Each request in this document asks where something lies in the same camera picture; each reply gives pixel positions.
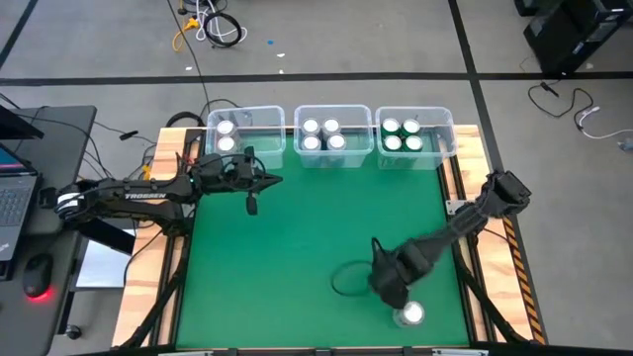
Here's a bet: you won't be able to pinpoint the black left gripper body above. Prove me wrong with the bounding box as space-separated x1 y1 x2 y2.
217 145 260 217

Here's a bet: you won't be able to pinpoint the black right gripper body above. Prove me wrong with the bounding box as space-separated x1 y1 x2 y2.
369 236 412 298

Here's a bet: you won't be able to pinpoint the clear plastic bin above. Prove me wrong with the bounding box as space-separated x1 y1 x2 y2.
374 105 456 172
293 103 375 170
206 104 288 171

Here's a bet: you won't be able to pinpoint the green table mat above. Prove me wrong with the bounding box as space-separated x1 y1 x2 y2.
173 133 471 349

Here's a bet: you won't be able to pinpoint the yellow black hazard tape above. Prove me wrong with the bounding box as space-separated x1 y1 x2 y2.
502 217 547 346

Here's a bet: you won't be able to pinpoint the white paper sheet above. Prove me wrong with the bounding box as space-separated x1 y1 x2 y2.
76 227 137 289

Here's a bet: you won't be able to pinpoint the dark grey desk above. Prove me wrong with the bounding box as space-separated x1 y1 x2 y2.
0 104 99 356

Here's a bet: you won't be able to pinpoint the black computer mouse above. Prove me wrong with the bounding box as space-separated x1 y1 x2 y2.
22 252 54 300

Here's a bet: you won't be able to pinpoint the grey laptop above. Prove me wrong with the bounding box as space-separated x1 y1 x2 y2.
0 142 40 263

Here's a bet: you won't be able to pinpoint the black monitor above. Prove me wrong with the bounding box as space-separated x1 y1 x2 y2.
0 105 45 142

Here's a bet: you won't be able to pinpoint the black equipment cases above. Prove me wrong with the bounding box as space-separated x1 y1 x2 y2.
513 0 633 76

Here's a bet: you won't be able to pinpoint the black looped cable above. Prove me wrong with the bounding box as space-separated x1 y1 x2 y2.
330 259 375 298

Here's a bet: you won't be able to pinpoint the black table frame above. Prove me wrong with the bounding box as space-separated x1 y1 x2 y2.
111 123 550 356

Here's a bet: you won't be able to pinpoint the thick black hose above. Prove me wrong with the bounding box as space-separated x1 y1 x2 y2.
165 111 205 129

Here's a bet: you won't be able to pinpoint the black coiled cable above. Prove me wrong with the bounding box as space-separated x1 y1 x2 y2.
202 10 244 49

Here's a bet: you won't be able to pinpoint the long black cable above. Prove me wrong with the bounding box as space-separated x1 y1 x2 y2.
165 0 213 109

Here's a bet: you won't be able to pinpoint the cable bundle on floor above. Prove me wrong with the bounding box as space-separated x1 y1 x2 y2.
195 0 243 44

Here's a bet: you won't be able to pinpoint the yellow cable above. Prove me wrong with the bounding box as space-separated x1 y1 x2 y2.
171 17 201 53

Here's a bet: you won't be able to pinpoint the thin black cable with plug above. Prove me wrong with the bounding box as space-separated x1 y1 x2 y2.
527 80 595 120

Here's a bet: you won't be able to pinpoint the white cable with plug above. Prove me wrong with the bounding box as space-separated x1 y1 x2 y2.
573 105 633 141

